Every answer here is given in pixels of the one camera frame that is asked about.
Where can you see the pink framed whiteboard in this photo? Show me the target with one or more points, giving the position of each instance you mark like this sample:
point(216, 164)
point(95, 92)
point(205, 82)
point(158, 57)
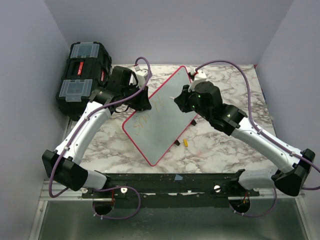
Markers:
point(153, 132)

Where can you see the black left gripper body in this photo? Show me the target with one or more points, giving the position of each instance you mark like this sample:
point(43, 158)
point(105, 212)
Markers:
point(136, 102)

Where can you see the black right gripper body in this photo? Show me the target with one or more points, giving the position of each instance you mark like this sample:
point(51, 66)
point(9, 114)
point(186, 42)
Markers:
point(192, 102)

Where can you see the blue tape piece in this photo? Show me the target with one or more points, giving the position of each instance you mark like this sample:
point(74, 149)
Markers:
point(178, 177)

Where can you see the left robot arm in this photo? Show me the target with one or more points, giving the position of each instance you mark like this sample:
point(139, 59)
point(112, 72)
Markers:
point(62, 165)

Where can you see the black toolbox clear lids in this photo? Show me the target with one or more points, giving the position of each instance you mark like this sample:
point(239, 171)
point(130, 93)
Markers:
point(88, 67)

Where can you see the black mounting rail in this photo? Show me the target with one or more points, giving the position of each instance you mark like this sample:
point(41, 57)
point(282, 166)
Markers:
point(160, 190)

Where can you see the black whiteboard clip far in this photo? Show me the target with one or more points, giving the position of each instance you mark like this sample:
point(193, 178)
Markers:
point(193, 122)

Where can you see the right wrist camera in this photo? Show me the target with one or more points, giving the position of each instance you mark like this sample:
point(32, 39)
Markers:
point(196, 76)

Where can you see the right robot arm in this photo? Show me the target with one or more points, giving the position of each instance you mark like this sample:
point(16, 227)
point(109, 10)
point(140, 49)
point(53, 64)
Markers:
point(291, 165)

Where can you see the yellow marker cap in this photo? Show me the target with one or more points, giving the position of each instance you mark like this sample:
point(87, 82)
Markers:
point(185, 143)

